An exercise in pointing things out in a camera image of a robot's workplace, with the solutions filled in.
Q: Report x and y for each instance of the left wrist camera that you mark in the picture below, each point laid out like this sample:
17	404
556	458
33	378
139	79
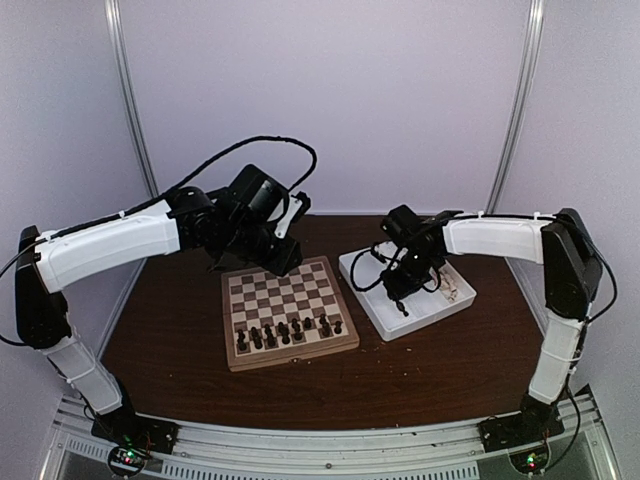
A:
293	208

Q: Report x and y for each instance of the aluminium front rail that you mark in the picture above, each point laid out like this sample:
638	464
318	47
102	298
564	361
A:
451	450

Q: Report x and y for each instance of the white plastic divided tray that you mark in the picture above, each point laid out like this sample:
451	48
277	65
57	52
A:
360	268

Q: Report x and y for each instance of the right aluminium frame post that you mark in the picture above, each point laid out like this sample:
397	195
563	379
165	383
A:
529	59

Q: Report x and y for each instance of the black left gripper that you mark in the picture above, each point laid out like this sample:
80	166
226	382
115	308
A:
281	265

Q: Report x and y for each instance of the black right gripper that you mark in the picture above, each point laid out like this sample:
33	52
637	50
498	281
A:
400	291

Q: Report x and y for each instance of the left aluminium frame post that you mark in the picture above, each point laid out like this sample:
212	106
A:
132	116

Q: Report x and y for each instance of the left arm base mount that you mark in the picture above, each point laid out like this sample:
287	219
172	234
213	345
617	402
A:
128	429

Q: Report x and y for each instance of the wooden chess board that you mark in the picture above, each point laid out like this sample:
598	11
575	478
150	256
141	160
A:
255	297

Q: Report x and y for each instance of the pile of white chess pieces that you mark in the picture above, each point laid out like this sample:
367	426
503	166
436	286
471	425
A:
448	286

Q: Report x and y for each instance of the dark chess piece crossing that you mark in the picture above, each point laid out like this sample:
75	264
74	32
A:
402	308

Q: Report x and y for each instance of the aluminium frame post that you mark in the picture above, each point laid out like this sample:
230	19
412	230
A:
132	116
529	59

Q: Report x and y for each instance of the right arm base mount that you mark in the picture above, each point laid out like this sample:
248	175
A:
531	423

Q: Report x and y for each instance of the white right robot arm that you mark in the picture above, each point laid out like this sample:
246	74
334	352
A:
553	257

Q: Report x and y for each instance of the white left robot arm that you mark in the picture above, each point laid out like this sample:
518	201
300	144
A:
49	263

